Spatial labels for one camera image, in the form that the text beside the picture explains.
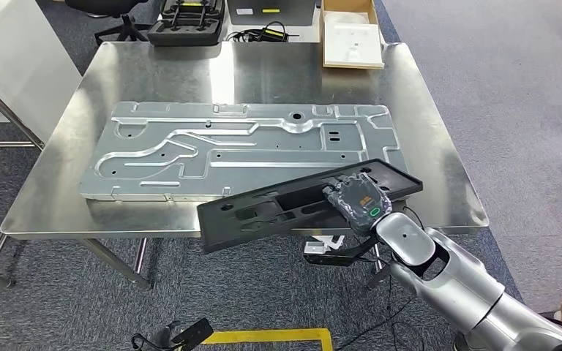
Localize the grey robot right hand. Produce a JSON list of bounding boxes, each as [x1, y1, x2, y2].
[[322, 172, 392, 237]]

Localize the black plastic car part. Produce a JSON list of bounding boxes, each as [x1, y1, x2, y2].
[[196, 158, 424, 254]]

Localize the stainless steel workbench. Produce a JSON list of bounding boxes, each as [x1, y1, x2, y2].
[[0, 41, 490, 292]]

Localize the silver stamped metal panel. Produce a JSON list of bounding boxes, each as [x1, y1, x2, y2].
[[78, 100, 407, 202]]

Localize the cardboard box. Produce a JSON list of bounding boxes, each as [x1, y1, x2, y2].
[[319, 0, 385, 69]]

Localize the grey equipment case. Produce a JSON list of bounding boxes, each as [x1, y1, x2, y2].
[[226, 0, 318, 26]]

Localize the black tool case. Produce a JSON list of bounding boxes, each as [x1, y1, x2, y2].
[[146, 0, 226, 48]]

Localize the black office chair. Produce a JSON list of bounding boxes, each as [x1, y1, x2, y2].
[[65, 0, 152, 47]]

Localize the steel side table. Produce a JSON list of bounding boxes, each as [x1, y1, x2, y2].
[[0, 38, 45, 289]]

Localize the thin wrist camera cable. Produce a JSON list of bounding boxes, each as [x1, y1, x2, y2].
[[400, 205, 426, 233]]

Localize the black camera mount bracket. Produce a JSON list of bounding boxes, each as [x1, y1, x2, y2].
[[303, 237, 379, 268], [171, 317, 214, 347]]

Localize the black floor cables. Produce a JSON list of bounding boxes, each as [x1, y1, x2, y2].
[[337, 263, 425, 351]]

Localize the black charger with cable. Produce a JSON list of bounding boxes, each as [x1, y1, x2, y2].
[[225, 21, 289, 44]]

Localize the black left camera mount bracket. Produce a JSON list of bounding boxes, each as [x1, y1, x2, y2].
[[171, 317, 214, 347]]

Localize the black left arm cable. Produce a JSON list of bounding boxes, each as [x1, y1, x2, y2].
[[130, 331, 176, 351]]

